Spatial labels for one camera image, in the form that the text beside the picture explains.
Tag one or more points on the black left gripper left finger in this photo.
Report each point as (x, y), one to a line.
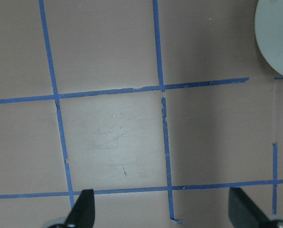
(82, 214)

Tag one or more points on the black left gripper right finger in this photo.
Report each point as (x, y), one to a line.
(244, 213)

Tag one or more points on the pale green metal pot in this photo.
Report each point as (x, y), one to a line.
(268, 25)

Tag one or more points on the brown paper table mat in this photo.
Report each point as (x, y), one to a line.
(160, 106)

